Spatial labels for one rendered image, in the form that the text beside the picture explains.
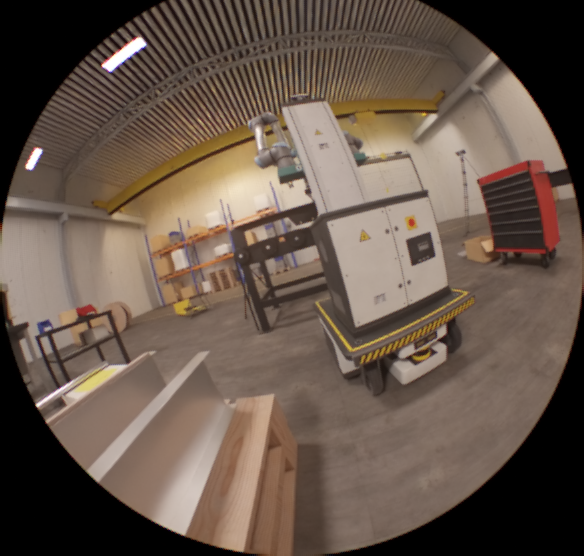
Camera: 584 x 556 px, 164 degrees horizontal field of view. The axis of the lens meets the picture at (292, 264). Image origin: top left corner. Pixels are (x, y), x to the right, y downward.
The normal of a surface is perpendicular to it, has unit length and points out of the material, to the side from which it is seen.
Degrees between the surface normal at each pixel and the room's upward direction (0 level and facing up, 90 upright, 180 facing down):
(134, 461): 90
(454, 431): 0
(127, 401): 90
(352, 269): 90
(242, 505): 0
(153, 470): 90
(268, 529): 0
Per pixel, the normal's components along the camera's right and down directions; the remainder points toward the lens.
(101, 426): 0.96, -0.29
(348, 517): -0.29, -0.95
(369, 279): 0.04, 0.04
